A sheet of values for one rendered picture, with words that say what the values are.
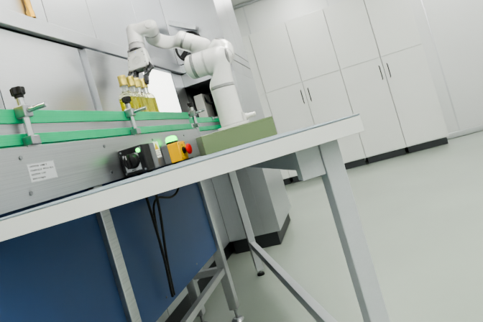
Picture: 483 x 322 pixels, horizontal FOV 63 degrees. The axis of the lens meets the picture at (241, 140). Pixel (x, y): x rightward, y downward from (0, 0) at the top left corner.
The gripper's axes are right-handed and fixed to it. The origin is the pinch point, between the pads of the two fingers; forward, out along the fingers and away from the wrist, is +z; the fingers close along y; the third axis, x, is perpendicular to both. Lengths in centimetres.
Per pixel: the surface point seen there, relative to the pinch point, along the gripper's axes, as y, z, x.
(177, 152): 21, 44, -23
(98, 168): 15, 54, -62
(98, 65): -12.3, -6.5, -14.0
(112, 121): 13, 36, -49
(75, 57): -15.3, -6.9, -25.3
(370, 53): 144, -119, 353
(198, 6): 11, -82, 78
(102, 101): -12.3, 10.9, -14.8
